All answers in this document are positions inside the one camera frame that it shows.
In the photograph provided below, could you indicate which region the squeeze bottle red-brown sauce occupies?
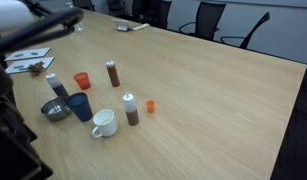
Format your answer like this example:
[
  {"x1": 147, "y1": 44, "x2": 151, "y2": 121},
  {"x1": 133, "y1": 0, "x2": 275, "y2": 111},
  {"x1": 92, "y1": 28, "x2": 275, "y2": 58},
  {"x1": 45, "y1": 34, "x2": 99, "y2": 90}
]
[{"x1": 105, "y1": 60, "x2": 121, "y2": 88}]

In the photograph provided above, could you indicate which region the steel bowl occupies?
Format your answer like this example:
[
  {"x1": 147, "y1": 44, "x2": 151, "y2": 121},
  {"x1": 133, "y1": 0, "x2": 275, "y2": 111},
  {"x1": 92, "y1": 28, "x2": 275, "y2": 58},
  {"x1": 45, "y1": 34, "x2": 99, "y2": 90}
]
[{"x1": 40, "y1": 96, "x2": 73, "y2": 122}]

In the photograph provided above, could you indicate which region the clear plastic water bottle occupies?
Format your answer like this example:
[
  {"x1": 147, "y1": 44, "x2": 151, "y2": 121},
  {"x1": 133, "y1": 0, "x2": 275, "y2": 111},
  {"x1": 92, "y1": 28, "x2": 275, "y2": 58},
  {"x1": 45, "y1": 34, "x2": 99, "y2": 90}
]
[{"x1": 65, "y1": 1, "x2": 85, "y2": 32}]

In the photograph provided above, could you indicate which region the squeeze bottle dark sauce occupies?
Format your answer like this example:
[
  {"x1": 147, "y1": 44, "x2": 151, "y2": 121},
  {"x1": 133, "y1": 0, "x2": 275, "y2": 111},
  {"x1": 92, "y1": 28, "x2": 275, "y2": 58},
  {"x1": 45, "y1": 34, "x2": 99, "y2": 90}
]
[{"x1": 45, "y1": 72, "x2": 70, "y2": 98}]

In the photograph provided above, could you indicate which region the half-full squeeze bottle brown sauce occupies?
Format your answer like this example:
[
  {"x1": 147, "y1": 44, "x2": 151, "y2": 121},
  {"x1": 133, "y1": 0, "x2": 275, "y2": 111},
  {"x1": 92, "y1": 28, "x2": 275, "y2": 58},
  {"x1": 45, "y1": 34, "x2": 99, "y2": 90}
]
[{"x1": 122, "y1": 92, "x2": 140, "y2": 127}]

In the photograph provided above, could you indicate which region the white paper sheet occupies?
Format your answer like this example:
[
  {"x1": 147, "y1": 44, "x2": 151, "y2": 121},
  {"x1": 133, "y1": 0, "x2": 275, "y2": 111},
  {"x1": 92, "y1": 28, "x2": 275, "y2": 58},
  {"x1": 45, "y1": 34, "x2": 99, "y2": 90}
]
[
  {"x1": 4, "y1": 56, "x2": 56, "y2": 75},
  {"x1": 4, "y1": 47, "x2": 52, "y2": 63}
]

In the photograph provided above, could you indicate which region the blue plastic cup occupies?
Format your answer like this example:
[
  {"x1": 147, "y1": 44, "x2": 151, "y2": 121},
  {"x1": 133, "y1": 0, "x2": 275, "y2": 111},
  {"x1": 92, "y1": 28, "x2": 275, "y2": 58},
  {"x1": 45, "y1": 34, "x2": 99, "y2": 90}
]
[{"x1": 65, "y1": 92, "x2": 94, "y2": 123}]

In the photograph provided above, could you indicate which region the brown dried clump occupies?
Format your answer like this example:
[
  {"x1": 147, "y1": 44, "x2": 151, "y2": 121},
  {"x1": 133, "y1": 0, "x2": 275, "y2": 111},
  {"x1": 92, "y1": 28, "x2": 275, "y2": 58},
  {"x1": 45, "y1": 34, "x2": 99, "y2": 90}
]
[{"x1": 27, "y1": 60, "x2": 47, "y2": 77}]

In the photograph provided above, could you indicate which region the large orange plastic cup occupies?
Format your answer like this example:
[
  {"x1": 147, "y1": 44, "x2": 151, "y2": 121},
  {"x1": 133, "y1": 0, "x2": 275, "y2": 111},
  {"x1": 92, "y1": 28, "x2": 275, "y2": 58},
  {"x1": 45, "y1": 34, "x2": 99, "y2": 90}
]
[{"x1": 73, "y1": 71, "x2": 92, "y2": 91}]

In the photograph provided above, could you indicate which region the black mesh office chair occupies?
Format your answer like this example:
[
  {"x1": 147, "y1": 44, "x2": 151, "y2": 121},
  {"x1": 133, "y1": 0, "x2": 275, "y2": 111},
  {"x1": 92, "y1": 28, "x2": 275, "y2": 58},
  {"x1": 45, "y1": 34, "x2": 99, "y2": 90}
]
[{"x1": 178, "y1": 0, "x2": 227, "y2": 42}]

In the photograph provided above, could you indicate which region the small orange plastic cup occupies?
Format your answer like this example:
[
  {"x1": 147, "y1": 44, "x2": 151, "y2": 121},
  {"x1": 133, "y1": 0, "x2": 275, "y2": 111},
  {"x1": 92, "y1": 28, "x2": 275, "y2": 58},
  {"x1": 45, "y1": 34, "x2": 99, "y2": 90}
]
[{"x1": 146, "y1": 99, "x2": 156, "y2": 114}]

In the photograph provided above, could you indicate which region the white cup with handle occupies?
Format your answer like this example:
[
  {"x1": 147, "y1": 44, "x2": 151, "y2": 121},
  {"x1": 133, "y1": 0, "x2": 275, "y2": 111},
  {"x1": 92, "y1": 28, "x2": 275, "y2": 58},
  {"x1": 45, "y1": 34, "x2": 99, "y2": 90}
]
[{"x1": 91, "y1": 108, "x2": 119, "y2": 140}]

